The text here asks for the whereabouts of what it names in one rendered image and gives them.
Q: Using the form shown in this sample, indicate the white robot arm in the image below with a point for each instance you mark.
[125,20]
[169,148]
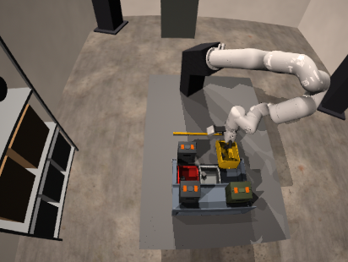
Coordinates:
[302,66]

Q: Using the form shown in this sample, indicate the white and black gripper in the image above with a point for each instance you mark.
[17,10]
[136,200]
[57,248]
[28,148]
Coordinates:
[229,137]

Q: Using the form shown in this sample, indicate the yellow bin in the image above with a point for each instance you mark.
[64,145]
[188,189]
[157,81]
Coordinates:
[231,159]

